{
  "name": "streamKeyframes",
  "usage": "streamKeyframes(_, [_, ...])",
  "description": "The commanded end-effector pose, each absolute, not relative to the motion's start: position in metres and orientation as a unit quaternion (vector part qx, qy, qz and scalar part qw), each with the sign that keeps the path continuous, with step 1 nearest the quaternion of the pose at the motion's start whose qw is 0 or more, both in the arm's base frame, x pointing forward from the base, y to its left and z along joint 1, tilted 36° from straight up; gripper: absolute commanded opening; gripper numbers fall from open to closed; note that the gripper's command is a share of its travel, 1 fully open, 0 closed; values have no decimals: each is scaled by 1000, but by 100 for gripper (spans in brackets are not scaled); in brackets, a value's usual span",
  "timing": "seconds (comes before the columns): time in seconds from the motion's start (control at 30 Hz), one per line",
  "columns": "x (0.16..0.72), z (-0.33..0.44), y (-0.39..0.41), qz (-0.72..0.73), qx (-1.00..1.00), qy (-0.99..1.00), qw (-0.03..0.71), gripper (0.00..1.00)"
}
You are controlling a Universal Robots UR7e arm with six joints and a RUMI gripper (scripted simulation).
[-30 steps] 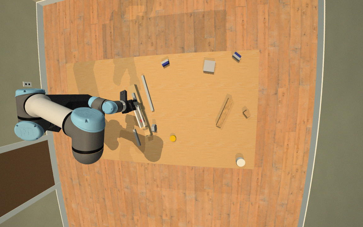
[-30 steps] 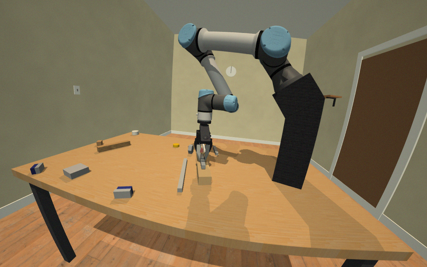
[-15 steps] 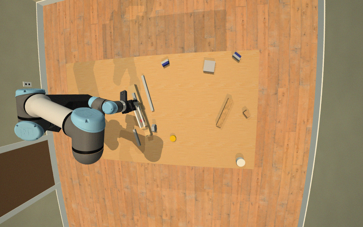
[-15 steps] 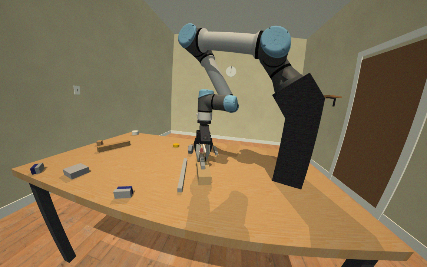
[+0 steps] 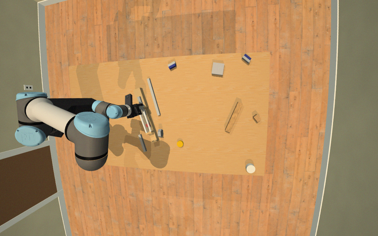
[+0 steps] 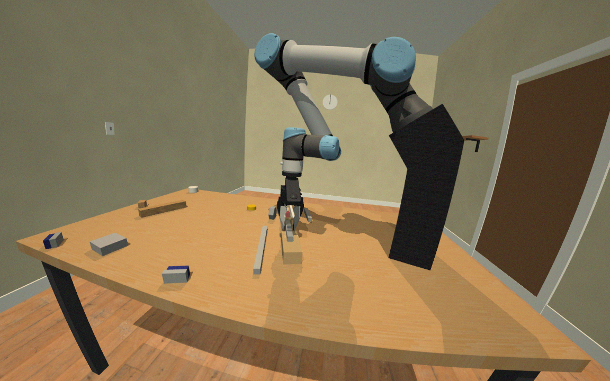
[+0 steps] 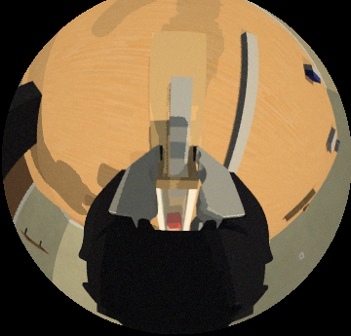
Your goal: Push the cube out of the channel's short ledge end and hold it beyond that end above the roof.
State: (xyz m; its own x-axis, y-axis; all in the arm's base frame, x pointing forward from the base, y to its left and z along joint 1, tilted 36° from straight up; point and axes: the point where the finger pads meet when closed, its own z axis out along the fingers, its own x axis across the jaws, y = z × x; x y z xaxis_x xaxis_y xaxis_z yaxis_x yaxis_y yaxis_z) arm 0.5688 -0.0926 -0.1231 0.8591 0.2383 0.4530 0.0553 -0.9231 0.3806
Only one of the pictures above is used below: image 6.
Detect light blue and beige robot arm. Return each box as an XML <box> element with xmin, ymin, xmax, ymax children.
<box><xmin>254</xmin><ymin>33</ymin><xmax>433</xmax><ymax>173</ymax></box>

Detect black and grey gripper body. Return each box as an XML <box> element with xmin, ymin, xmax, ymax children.
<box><xmin>280</xmin><ymin>171</ymin><xmax>302</xmax><ymax>206</ymax></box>

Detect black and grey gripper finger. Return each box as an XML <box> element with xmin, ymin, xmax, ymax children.
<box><xmin>277</xmin><ymin>197</ymin><xmax>287</xmax><ymax>230</ymax></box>
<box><xmin>293</xmin><ymin>197</ymin><xmax>304</xmax><ymax>230</ymax></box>

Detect long wooden batten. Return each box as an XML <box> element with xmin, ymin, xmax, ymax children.
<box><xmin>138</xmin><ymin>200</ymin><xmax>186</xmax><ymax>218</ymax></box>

